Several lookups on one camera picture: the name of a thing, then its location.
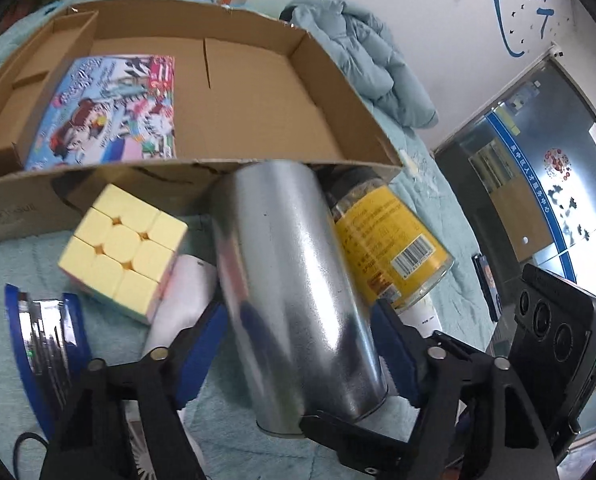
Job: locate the silver metal can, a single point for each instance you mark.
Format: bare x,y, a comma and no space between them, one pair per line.
301,328

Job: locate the brown cardboard box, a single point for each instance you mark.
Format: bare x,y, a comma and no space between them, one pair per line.
246,88

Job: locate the colourful children's book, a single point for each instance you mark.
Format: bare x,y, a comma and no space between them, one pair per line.
113,108

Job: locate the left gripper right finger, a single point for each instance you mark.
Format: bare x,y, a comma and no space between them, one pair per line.
472,410

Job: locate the glass door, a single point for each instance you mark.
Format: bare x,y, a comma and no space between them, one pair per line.
524,171

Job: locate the light blue padded jacket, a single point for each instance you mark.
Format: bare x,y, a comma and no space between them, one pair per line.
362,47

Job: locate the yellow label jar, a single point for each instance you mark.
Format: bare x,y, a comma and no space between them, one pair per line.
392,255

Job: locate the pastel rubik's cube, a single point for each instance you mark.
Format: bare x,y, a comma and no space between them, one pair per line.
123,252

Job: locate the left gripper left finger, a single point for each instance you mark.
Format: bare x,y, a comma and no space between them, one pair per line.
92,437

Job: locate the white handheld fan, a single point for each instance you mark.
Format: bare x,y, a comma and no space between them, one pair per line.
190,288

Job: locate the blue stapler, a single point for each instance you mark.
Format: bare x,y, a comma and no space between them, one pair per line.
50,350

